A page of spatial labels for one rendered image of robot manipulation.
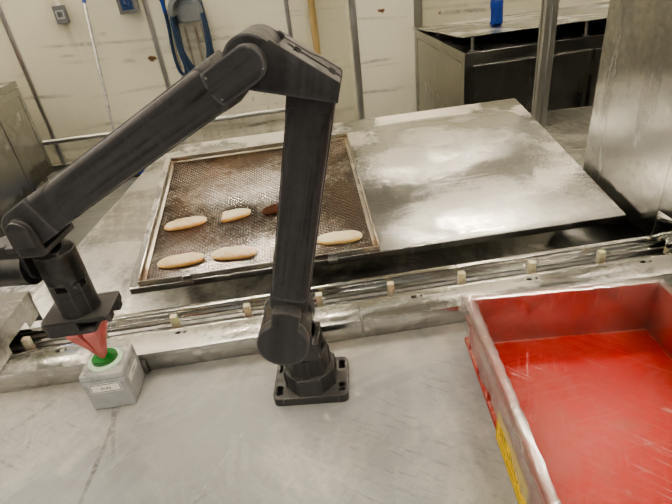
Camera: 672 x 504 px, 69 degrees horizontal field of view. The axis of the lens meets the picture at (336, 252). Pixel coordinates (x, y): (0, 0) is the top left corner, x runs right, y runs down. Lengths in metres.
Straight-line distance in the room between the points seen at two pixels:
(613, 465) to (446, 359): 0.28
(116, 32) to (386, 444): 4.27
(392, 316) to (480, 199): 0.41
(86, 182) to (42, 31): 4.21
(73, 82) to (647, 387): 4.61
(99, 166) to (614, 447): 0.76
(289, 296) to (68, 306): 0.33
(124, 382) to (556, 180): 1.00
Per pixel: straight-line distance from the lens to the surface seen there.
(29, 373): 1.03
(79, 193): 0.71
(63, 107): 4.98
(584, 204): 1.21
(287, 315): 0.69
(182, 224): 1.19
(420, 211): 1.13
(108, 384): 0.90
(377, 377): 0.84
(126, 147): 0.65
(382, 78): 4.33
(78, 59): 4.82
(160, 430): 0.86
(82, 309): 0.82
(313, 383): 0.79
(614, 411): 0.84
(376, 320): 0.89
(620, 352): 0.93
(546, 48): 1.75
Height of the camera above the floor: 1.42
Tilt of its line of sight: 31 degrees down
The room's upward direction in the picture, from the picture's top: 7 degrees counter-clockwise
